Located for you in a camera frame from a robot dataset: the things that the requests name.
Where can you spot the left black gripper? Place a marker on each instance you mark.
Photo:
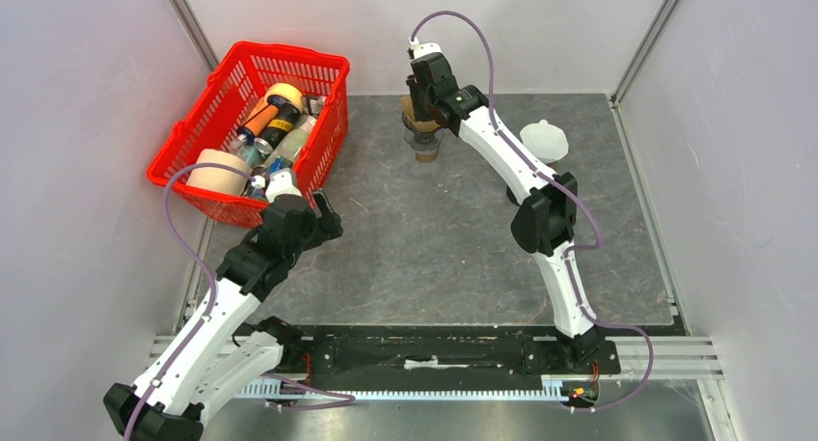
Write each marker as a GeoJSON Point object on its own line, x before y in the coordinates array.
{"type": "Point", "coordinates": [327, 226]}

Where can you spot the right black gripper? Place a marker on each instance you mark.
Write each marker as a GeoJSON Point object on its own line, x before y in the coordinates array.
{"type": "Point", "coordinates": [421, 115]}

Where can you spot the brown paper coffee filter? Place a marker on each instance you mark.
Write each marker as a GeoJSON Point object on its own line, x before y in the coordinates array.
{"type": "Point", "coordinates": [409, 120]}

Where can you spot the grey transparent dripper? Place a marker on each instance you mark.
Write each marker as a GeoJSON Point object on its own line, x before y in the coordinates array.
{"type": "Point", "coordinates": [419, 141]}

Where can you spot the white paper coffee filter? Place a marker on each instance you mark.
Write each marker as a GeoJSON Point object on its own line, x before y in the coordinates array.
{"type": "Point", "coordinates": [545, 141]}

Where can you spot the brown wooden ring holder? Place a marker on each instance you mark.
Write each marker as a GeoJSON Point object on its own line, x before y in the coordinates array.
{"type": "Point", "coordinates": [557, 166]}

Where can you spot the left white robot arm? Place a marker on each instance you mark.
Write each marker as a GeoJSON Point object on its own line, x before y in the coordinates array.
{"type": "Point", "coordinates": [178, 395]}

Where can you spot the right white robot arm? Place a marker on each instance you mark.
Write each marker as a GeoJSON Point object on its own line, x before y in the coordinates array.
{"type": "Point", "coordinates": [543, 225]}

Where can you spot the small glass with brown band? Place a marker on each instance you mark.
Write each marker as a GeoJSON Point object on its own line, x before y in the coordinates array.
{"type": "Point", "coordinates": [427, 155]}

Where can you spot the clear plastic bottle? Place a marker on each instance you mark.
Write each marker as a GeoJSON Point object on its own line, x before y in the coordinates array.
{"type": "Point", "coordinates": [289, 148]}

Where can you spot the orange black bottle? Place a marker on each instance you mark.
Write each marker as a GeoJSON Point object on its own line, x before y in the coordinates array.
{"type": "Point", "coordinates": [263, 113]}

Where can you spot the black red carafe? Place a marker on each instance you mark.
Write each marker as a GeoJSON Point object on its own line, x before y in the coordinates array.
{"type": "Point", "coordinates": [511, 196]}

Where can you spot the yellow tape roll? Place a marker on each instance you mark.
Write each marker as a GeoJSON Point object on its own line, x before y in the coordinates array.
{"type": "Point", "coordinates": [280, 94]}

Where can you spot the red plastic basket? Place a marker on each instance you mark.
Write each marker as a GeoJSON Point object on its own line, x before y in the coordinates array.
{"type": "Point", "coordinates": [246, 72]}

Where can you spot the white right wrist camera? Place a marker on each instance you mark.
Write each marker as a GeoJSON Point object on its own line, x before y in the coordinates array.
{"type": "Point", "coordinates": [431, 69]}

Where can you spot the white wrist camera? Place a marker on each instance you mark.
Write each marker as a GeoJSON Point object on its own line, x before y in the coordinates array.
{"type": "Point", "coordinates": [431, 69]}
{"type": "Point", "coordinates": [267, 188]}

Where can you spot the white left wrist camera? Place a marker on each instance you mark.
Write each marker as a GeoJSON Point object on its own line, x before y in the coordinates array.
{"type": "Point", "coordinates": [267, 188]}

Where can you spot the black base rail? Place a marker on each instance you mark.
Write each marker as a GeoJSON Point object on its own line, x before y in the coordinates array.
{"type": "Point", "coordinates": [418, 358]}

